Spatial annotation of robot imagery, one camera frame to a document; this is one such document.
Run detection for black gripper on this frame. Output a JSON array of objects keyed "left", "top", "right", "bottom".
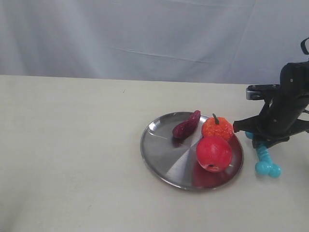
[{"left": 233, "top": 93, "right": 309, "bottom": 149}]

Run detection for turquoise toy bone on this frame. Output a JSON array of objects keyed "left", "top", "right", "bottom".
[{"left": 245, "top": 131, "right": 281, "bottom": 178}]

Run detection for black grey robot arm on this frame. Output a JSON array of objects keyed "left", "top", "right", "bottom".
[{"left": 233, "top": 62, "right": 309, "bottom": 148}]

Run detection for small orange pumpkin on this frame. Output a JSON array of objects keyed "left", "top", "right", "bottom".
[{"left": 201, "top": 114, "right": 234, "bottom": 141}]

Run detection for red apple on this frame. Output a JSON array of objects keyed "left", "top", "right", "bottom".
[{"left": 196, "top": 136, "right": 233, "bottom": 173}]

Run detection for purple toy sweet potato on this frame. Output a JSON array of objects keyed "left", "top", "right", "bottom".
[{"left": 172, "top": 110, "right": 201, "bottom": 140}]

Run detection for round stainless steel plate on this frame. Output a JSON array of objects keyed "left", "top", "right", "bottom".
[{"left": 140, "top": 112, "right": 244, "bottom": 191}]

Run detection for white backdrop cloth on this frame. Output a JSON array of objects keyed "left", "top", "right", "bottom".
[{"left": 0, "top": 0, "right": 309, "bottom": 84}]

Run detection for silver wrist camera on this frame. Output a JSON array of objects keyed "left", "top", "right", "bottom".
[{"left": 246, "top": 84, "right": 280, "bottom": 101}]

